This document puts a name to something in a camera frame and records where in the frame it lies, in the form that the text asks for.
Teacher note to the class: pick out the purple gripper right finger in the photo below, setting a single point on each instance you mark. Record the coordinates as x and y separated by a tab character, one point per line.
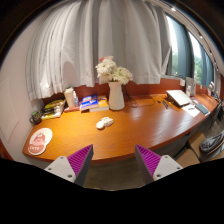
153	166

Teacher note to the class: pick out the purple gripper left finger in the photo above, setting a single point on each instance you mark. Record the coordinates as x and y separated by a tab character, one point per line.
73	168

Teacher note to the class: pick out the round pink mouse pad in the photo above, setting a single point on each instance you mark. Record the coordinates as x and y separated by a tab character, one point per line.
39	141

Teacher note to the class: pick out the white computer mouse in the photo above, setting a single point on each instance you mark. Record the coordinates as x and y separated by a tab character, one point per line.
104	122

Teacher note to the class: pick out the cardboard box under desk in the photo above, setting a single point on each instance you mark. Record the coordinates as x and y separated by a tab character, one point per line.
192	154

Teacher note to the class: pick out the stack of books left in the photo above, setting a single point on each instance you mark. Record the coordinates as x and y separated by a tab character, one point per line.
53	109

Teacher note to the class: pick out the black pen on desk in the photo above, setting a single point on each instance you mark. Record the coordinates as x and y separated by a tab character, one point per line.
165	104

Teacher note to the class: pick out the yellow book under blue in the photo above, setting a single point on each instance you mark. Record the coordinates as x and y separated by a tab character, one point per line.
102	104

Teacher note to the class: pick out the blue white book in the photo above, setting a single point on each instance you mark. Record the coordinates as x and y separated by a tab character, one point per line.
89	102

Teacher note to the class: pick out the white paper sheet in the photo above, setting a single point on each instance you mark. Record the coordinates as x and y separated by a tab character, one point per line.
191	109

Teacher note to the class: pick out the white ceramic vase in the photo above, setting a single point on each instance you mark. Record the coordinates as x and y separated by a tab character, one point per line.
116	99

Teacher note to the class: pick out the silver laptop on stand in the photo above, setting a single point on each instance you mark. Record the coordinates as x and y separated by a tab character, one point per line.
179	97

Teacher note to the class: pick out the dark tablet on desk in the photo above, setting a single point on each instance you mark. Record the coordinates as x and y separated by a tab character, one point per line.
202	109

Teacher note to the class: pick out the white flower bouquet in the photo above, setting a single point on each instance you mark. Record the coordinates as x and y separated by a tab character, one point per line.
109	71

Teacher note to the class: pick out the white curtain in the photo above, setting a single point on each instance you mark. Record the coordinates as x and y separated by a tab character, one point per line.
75	35

